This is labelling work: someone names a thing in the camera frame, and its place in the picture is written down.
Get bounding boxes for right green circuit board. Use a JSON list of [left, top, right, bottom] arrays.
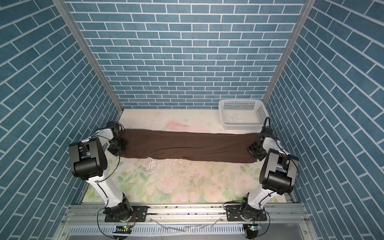
[[244, 224, 263, 232]]

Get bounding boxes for green circuit board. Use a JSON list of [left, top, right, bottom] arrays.
[[244, 224, 263, 232], [113, 225, 133, 235]]

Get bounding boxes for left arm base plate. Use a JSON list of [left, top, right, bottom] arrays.
[[103, 206, 149, 223]]

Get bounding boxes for corner aluminium post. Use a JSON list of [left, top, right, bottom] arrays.
[[52, 0, 124, 114], [262, 0, 316, 106]]

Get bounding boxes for white plastic basket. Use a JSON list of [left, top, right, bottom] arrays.
[[219, 99, 269, 131]]

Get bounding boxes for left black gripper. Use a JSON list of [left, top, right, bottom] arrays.
[[106, 137, 128, 156]]

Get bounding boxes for right corner aluminium post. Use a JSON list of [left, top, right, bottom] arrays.
[[262, 0, 316, 106]]

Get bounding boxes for left green circuit board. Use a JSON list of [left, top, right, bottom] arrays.
[[113, 225, 133, 235]]

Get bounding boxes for aluminium front rail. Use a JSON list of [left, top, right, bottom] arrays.
[[62, 203, 310, 226]]

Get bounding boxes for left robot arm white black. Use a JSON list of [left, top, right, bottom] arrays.
[[68, 122, 134, 222]]

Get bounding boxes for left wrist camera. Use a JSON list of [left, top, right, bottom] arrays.
[[106, 121, 125, 136]]

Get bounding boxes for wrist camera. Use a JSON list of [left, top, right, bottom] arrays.
[[106, 121, 125, 136], [259, 127, 274, 138]]

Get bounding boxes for white slotted cable duct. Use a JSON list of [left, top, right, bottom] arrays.
[[69, 224, 245, 237]]

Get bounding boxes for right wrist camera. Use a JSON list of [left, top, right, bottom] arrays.
[[259, 127, 274, 138]]

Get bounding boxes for left corner aluminium post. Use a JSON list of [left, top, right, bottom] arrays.
[[52, 0, 124, 114]]

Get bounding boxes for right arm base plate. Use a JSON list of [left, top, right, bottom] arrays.
[[224, 205, 267, 222]]

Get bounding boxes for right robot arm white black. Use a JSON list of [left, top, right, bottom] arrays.
[[240, 134, 299, 221]]

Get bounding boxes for brown trousers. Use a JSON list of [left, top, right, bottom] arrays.
[[121, 129, 258, 164]]

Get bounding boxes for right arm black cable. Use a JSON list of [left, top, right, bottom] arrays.
[[223, 116, 301, 238]]

